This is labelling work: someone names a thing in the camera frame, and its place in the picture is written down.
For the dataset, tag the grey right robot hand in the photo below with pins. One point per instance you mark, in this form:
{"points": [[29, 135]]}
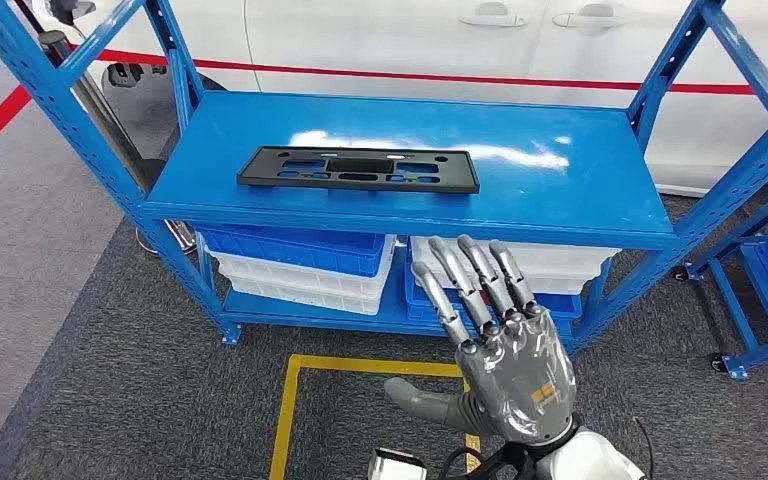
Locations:
{"points": [[516, 378]]}

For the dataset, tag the black plastic plate frame part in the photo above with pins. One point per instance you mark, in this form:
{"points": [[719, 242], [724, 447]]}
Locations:
{"points": [[258, 173]]}

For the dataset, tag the blue plastic crate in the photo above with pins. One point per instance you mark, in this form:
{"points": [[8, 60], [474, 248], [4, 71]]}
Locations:
{"points": [[559, 305], [291, 252]]}

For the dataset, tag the white car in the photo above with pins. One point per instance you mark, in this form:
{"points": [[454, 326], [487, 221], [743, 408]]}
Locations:
{"points": [[390, 40]]}

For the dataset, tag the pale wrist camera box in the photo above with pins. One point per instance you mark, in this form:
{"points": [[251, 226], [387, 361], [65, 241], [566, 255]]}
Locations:
{"points": [[394, 466]]}

